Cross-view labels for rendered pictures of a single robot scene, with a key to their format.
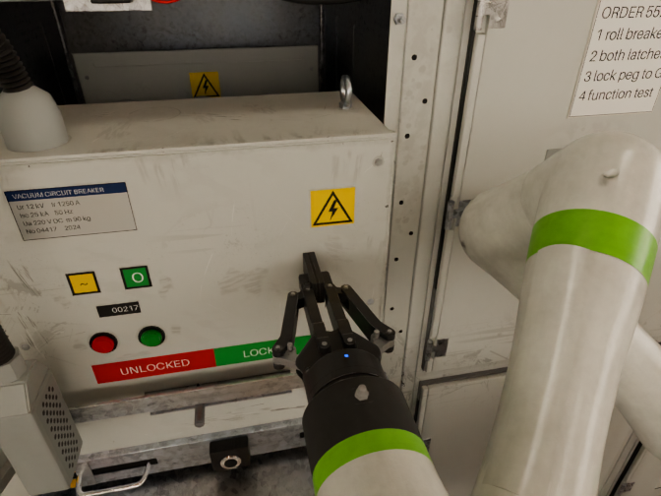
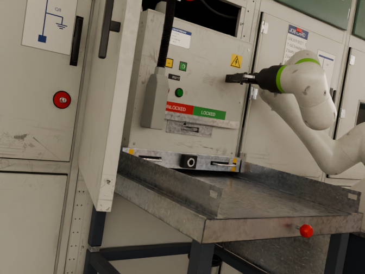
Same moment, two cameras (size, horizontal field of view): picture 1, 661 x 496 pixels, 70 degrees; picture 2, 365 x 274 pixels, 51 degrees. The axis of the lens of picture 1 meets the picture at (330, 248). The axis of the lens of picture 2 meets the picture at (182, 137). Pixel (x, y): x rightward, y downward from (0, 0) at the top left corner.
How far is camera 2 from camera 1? 124 cm
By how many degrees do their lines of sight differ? 36
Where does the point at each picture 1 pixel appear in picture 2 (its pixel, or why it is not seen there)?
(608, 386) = not seen: hidden behind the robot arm
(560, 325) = not seen: hidden behind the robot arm
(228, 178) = (214, 41)
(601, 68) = (288, 54)
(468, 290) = (254, 130)
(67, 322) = not seen: hidden behind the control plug
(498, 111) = (264, 59)
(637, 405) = (321, 145)
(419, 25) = (246, 27)
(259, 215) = (218, 56)
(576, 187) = (301, 56)
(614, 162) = (308, 52)
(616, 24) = (291, 42)
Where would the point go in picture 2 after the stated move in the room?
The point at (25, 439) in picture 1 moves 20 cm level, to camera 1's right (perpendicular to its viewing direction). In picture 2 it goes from (163, 97) to (218, 106)
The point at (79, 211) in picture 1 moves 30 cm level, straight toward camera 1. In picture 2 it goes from (177, 37) to (255, 37)
